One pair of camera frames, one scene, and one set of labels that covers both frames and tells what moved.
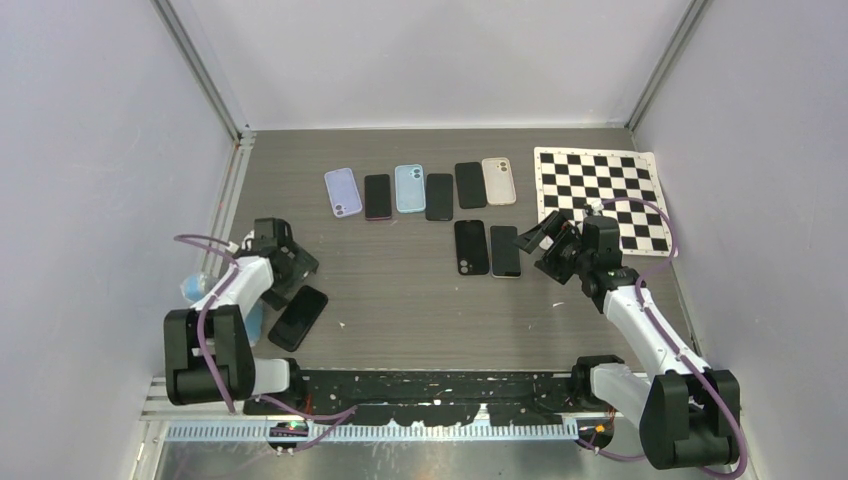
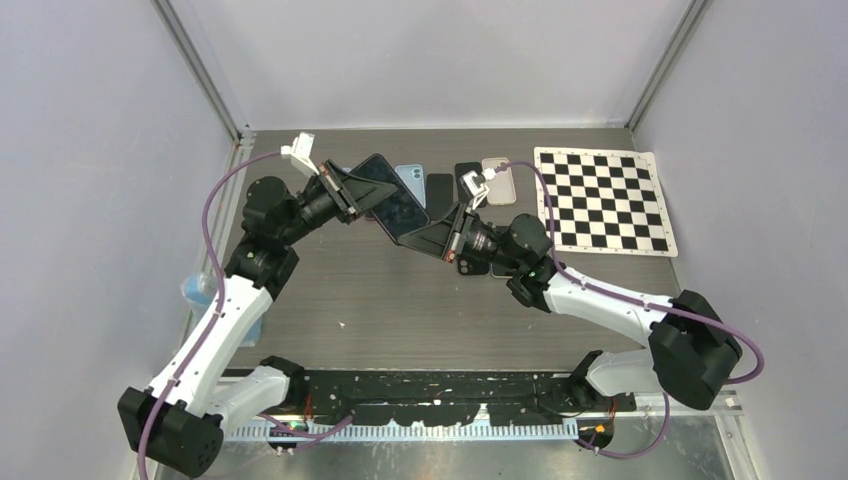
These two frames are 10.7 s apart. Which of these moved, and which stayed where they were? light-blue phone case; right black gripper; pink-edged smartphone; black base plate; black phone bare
Moved: right black gripper; black phone bare
Stayed: pink-edged smartphone; black base plate; light-blue phone case
